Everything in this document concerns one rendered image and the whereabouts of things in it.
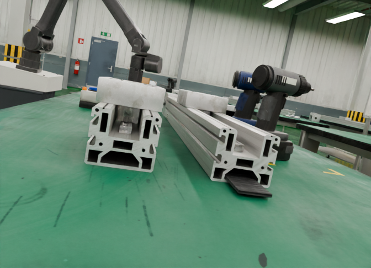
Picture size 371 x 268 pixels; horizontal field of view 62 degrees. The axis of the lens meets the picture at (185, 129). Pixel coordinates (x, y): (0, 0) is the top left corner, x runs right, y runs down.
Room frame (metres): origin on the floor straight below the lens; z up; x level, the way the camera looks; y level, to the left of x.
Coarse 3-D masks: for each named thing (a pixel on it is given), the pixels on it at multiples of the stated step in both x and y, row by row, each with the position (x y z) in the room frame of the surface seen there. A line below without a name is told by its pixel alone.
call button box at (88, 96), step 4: (84, 92) 1.04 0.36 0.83; (88, 92) 1.04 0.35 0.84; (92, 92) 1.04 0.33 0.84; (96, 92) 1.05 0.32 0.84; (80, 96) 1.04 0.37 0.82; (84, 96) 1.04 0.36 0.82; (88, 96) 1.04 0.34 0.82; (92, 96) 1.04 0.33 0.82; (80, 100) 1.04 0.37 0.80; (84, 100) 1.04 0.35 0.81; (88, 100) 1.04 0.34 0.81; (92, 100) 1.04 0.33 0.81; (80, 104) 1.03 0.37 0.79; (84, 104) 1.04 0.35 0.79; (88, 104) 1.04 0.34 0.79; (92, 104) 1.04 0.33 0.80; (96, 104) 1.04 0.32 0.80; (88, 108) 1.04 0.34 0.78
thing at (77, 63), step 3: (102, 33) 11.78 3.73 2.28; (105, 33) 11.80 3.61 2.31; (108, 33) 11.81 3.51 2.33; (111, 33) 11.83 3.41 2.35; (108, 36) 11.82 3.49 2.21; (78, 39) 11.67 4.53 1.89; (81, 39) 11.68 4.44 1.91; (78, 42) 11.67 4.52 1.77; (81, 42) 11.68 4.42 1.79; (78, 60) 11.58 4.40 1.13; (75, 63) 11.52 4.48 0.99; (78, 63) 11.55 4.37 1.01; (75, 66) 11.52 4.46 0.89; (78, 66) 11.56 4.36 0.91; (75, 69) 11.51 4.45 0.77; (78, 69) 11.60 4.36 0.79; (75, 72) 11.51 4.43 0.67
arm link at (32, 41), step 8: (56, 0) 1.33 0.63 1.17; (64, 0) 1.35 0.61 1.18; (48, 8) 1.34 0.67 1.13; (56, 8) 1.34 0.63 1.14; (48, 16) 1.34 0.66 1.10; (56, 16) 1.35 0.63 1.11; (40, 24) 1.34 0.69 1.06; (48, 24) 1.34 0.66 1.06; (32, 32) 1.33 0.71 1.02; (40, 32) 1.33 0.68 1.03; (48, 32) 1.36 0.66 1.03; (24, 40) 1.33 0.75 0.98; (32, 40) 1.32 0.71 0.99; (40, 40) 1.33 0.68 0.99; (32, 48) 1.32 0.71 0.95; (40, 48) 1.35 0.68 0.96
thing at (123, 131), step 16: (96, 112) 0.43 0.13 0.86; (112, 112) 0.45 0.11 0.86; (144, 112) 0.47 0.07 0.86; (96, 128) 0.43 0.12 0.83; (112, 128) 0.50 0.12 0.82; (128, 128) 0.48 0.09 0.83; (144, 128) 0.53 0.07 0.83; (96, 144) 0.43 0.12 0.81; (112, 144) 0.43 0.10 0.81; (128, 144) 0.47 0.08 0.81; (144, 144) 0.44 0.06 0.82; (96, 160) 0.44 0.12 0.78; (112, 160) 0.45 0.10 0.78; (128, 160) 0.47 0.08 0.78; (144, 160) 0.49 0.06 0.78
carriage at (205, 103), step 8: (184, 96) 0.81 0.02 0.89; (192, 96) 0.78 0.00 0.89; (200, 96) 0.78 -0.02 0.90; (208, 96) 0.79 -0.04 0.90; (216, 96) 0.85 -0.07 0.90; (184, 104) 0.78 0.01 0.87; (192, 104) 0.78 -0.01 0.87; (200, 104) 0.78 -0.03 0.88; (208, 104) 0.79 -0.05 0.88; (216, 104) 0.79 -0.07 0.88; (224, 104) 0.79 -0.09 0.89; (208, 112) 0.80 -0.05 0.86; (224, 112) 0.80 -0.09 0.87
